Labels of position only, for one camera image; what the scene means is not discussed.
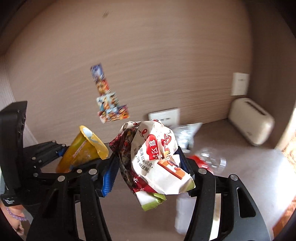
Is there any cream toaster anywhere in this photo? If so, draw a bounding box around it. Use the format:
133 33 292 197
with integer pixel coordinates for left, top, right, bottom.
228 98 275 146

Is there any silver white foil packet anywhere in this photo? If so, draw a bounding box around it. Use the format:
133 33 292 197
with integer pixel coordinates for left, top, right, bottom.
171 123 203 153

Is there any lower white wall socket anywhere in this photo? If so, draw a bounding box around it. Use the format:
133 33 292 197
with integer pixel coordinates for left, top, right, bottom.
148 108 180 127

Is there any left hand with bead bracelet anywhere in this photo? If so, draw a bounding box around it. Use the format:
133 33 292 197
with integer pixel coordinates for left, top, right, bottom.
1 201 28 236

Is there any red white snack bag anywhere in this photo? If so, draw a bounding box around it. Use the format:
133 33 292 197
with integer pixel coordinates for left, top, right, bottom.
109 120 196 211

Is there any upper white wall socket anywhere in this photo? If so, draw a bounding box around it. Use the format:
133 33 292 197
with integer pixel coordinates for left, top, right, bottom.
231 72 249 96

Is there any colourful sticker strip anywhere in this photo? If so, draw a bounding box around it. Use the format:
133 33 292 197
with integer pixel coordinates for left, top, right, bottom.
90 64 130 123

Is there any orange red snack packet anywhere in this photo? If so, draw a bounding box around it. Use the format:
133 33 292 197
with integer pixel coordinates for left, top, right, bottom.
189 155 209 170

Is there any white wall socket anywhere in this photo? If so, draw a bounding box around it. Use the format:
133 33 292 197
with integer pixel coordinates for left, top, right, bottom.
148 108 180 127
231 72 249 96

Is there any clear crumpled plastic wrapper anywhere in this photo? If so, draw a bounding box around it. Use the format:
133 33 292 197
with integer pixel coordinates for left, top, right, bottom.
195 147 227 175

